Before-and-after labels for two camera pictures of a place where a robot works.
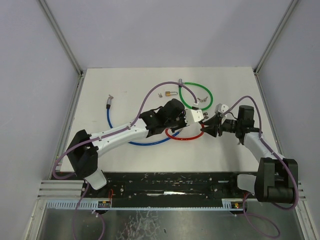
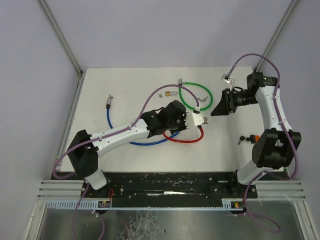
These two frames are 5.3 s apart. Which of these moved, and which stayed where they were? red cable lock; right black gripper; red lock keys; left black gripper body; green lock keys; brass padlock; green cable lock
Moved: right black gripper; red cable lock; red lock keys
Stayed: green cable lock; brass padlock; left black gripper body; green lock keys
